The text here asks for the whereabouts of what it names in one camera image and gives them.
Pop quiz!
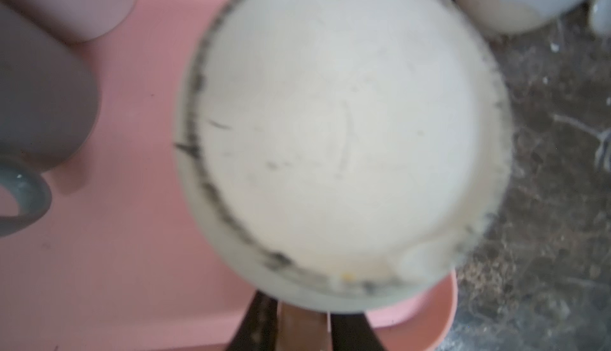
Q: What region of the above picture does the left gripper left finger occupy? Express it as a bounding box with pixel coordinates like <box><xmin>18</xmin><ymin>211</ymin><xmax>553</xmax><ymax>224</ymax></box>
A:
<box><xmin>225</xmin><ymin>291</ymin><xmax>278</xmax><ymax>351</ymax></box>

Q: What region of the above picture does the pink plastic tray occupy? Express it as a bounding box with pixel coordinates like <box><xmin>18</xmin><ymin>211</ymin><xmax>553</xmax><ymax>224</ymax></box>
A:
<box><xmin>0</xmin><ymin>0</ymin><xmax>459</xmax><ymax>351</ymax></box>

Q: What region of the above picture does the beige mug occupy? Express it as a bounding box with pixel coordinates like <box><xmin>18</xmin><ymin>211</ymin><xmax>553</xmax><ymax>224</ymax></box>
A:
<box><xmin>174</xmin><ymin>0</ymin><xmax>513</xmax><ymax>313</ymax></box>

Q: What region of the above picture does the tall dark grey mug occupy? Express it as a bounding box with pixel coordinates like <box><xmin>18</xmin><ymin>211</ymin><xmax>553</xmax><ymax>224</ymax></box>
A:
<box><xmin>1</xmin><ymin>4</ymin><xmax>100</xmax><ymax>236</ymax></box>

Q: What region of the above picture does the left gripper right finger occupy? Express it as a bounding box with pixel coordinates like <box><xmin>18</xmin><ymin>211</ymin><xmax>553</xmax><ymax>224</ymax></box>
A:
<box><xmin>330</xmin><ymin>313</ymin><xmax>385</xmax><ymax>351</ymax></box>

